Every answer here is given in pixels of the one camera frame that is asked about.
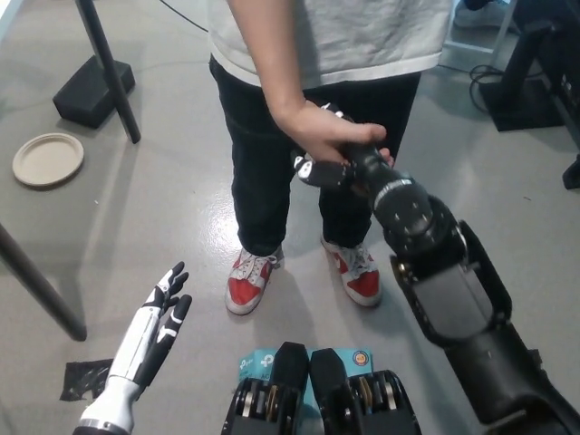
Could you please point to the thick black table leg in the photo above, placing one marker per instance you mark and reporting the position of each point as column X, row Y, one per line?
column 41, row 285

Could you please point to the thin black table leg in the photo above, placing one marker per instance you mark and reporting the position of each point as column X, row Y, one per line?
column 109, row 72

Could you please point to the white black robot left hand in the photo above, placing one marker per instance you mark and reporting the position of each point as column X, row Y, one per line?
column 136, row 340

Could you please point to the white metal frame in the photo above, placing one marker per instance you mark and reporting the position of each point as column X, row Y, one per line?
column 471, row 45

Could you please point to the black equipment frame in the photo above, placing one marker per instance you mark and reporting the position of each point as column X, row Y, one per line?
column 566, row 68

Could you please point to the black foam block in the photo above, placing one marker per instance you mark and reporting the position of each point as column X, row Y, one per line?
column 86, row 97

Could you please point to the red white right sneaker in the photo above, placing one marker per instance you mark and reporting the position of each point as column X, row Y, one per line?
column 244, row 287

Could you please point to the black robot left torso block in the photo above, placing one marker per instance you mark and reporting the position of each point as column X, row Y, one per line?
column 290, row 374

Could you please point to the black equipment foot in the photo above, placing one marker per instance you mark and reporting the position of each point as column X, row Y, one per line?
column 573, row 174

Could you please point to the teal router box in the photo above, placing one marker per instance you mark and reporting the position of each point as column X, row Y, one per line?
column 258, row 362

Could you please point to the person's bare right hand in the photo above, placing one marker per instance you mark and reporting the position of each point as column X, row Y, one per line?
column 317, row 136

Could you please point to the black stand with base plate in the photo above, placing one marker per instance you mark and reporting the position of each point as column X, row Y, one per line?
column 521, row 106

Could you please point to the red white sneaker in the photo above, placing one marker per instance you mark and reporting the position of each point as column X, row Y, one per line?
column 360, row 281
column 244, row 287

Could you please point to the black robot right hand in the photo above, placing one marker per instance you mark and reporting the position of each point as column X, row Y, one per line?
column 362, row 163

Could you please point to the person white shirt black trousers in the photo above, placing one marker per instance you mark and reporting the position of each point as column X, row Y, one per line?
column 263, row 181

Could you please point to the red white left sneaker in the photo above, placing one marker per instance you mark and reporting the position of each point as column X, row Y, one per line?
column 360, row 281

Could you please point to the beige paper plate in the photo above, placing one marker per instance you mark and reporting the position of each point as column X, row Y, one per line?
column 47, row 161

